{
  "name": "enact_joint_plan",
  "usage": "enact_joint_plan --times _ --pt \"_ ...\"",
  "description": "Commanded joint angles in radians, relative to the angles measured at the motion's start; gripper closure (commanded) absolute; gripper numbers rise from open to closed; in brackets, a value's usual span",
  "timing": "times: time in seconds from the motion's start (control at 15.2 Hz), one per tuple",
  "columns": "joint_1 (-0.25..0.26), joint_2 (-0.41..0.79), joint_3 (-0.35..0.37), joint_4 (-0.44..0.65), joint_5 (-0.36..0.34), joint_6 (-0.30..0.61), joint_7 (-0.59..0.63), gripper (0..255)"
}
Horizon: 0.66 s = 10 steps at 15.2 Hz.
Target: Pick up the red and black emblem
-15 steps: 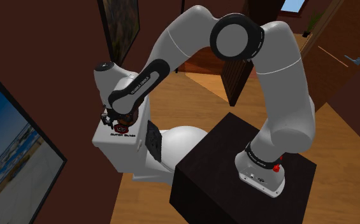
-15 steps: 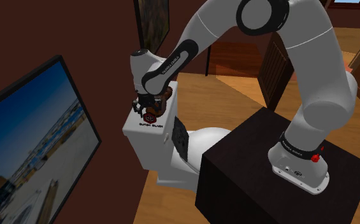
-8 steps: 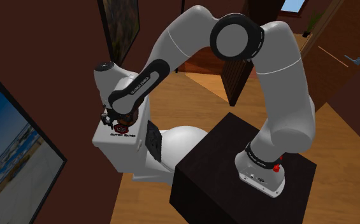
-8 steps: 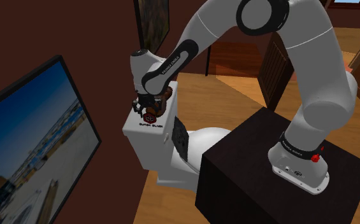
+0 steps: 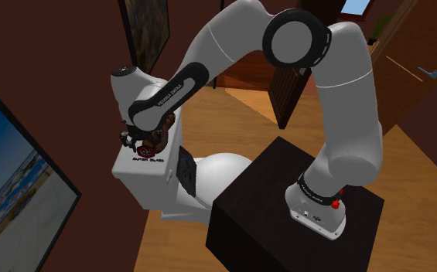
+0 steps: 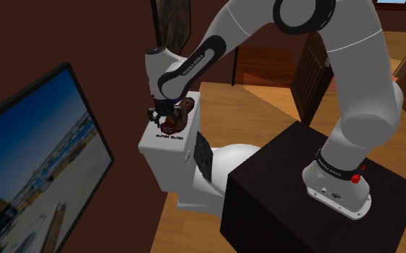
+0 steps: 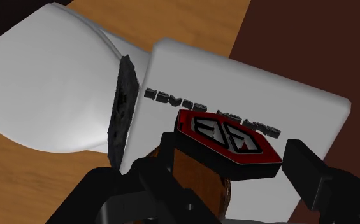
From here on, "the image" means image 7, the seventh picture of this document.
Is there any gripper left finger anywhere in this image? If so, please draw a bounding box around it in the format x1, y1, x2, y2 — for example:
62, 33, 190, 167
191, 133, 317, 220
45, 132, 222, 224

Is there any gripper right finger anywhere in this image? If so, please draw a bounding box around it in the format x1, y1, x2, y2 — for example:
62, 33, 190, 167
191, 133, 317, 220
281, 139, 360, 224

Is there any brown rough lump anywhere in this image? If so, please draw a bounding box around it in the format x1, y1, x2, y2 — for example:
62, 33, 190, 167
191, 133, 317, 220
145, 145, 232, 220

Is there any white toilet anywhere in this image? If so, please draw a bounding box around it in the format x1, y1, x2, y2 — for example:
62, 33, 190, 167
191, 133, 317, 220
0, 2, 352, 224

